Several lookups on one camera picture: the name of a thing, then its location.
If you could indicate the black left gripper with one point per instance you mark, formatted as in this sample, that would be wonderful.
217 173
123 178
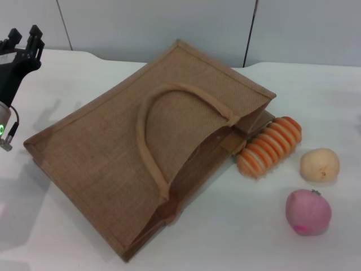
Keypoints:
14 73

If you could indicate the brown jute handbag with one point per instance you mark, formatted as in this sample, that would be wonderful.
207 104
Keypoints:
112 141

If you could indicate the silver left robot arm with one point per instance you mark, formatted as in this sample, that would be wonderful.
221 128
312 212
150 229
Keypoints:
4 118

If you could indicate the orange white striped toy bread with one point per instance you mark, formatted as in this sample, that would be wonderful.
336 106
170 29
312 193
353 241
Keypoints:
268 146

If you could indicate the beige toy peach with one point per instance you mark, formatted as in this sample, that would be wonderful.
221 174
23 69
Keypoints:
320 165

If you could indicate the pink toy fruit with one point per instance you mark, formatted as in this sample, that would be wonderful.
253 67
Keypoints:
307 213

